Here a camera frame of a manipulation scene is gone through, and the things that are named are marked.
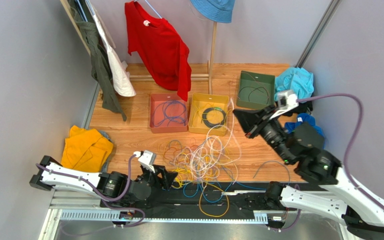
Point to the yellow plastic bin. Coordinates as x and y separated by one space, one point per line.
208 114

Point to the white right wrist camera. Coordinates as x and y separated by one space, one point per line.
287 100

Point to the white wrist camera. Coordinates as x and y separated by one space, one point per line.
146 159
287 100

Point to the blue cloth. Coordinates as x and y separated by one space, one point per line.
303 120

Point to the red shirt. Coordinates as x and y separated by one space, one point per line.
160 47

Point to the cyan cloth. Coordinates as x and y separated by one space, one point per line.
297 79

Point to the wooden clothes rack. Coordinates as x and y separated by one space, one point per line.
195 77

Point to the aluminium frame post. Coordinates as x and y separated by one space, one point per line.
318 32

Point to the blue bucket hat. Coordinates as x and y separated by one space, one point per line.
220 11

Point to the red plastic bin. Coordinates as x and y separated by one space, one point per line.
168 113

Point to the olive green garment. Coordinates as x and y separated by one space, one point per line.
100 68

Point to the grey denim cloth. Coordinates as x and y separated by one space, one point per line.
105 165

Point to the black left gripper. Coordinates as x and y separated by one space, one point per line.
168 177

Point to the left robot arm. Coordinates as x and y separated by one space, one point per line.
114 187

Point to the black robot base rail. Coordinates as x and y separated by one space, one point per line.
220 203

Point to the white garment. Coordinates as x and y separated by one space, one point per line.
121 78

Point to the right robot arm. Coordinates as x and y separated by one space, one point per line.
361 214

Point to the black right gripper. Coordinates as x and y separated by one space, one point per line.
261 121

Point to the green plastic bin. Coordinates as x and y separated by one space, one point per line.
255 90

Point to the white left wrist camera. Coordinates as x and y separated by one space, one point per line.
146 159

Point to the orange yellow cloth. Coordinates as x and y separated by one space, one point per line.
86 150

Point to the black cloth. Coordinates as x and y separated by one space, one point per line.
303 107

